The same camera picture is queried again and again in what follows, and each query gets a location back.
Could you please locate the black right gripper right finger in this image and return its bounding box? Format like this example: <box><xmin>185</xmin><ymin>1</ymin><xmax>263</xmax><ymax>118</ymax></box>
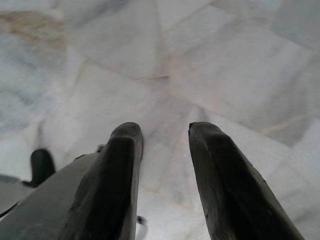
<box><xmin>187</xmin><ymin>121</ymin><xmax>308</xmax><ymax>240</ymax></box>

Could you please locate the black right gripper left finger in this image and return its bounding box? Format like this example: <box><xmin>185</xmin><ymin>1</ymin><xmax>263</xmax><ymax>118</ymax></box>
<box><xmin>61</xmin><ymin>121</ymin><xmax>145</xmax><ymax>240</ymax></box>

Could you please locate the black robot foot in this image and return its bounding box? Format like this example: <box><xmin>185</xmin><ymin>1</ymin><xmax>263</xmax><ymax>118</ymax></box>
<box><xmin>30</xmin><ymin>148</ymin><xmax>56</xmax><ymax>188</ymax></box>

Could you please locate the grey robot leg shell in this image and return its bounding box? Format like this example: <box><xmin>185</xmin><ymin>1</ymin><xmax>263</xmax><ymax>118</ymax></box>
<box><xmin>0</xmin><ymin>174</ymin><xmax>35</xmax><ymax>217</ymax></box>

